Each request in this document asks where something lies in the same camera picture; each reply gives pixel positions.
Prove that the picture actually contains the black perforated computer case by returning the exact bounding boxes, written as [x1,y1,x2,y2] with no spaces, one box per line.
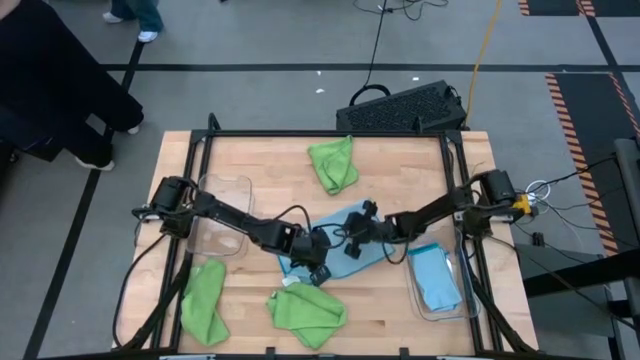
[334,79,470,134]

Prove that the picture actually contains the white coiled cable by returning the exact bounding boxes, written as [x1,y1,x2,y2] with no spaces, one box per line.
[525,179,552,202]

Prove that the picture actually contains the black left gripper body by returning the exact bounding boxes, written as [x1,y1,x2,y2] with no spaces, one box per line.
[289,230,333,269]

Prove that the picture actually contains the blue towel with white tag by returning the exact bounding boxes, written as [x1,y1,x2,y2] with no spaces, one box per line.
[277,198,397,289]

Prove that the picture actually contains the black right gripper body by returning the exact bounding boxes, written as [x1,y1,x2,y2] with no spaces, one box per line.
[343,211,397,247]

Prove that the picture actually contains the clear plastic bin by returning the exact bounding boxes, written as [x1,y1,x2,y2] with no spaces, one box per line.
[184,172,257,259]
[402,225,482,323]

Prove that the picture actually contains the light blue microfiber towel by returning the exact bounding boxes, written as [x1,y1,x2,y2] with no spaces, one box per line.
[406,242,444,259]
[412,245,465,313]

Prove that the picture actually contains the black base cable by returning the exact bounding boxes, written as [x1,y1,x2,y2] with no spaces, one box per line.
[111,232,170,347]

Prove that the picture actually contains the black metal stand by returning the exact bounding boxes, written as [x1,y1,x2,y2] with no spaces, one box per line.
[514,137,640,360]

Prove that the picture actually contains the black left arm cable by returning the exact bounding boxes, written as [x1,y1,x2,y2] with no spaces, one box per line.
[272,203,351,250]

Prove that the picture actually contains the black mat with hazard stripes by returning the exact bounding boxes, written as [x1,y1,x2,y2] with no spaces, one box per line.
[544,72,640,257]
[517,0,640,18]

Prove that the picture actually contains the black metal table frame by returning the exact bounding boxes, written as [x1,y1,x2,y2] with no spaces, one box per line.
[112,112,539,360]

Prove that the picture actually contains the yellow floor cable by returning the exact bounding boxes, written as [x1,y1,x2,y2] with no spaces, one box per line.
[462,0,504,129]

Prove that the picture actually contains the black floor cable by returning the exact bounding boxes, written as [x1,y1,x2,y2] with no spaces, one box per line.
[348,0,451,107]

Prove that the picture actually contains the green microfiber towel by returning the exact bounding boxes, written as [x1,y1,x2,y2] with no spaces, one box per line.
[179,257,232,347]
[265,280,350,351]
[306,134,360,197]

